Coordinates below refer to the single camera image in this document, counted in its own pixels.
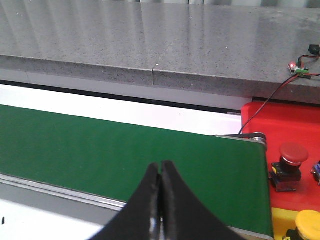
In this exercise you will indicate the green conveyor belt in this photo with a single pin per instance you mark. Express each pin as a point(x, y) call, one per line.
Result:
point(228, 175)

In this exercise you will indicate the red plastic tray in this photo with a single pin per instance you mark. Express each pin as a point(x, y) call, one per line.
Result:
point(292, 132)

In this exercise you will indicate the yellow plastic tray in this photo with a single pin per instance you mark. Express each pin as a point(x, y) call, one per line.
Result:
point(284, 220)

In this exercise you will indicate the aluminium conveyor frame rail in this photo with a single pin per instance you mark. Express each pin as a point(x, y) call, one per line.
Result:
point(62, 192)

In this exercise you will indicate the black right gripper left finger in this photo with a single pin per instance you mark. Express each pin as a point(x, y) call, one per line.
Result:
point(140, 218)

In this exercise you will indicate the grey granite counter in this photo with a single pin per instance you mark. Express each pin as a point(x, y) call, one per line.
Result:
point(133, 49)

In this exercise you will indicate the white pleated curtain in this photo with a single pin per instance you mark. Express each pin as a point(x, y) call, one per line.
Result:
point(248, 3)

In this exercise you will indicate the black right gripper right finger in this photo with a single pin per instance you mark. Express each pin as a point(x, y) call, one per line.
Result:
point(184, 215)

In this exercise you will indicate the small green circuit board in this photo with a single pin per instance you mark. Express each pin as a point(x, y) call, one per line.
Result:
point(299, 69)

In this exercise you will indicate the yellow mushroom push button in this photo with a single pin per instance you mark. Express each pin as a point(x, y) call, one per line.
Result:
point(307, 226)

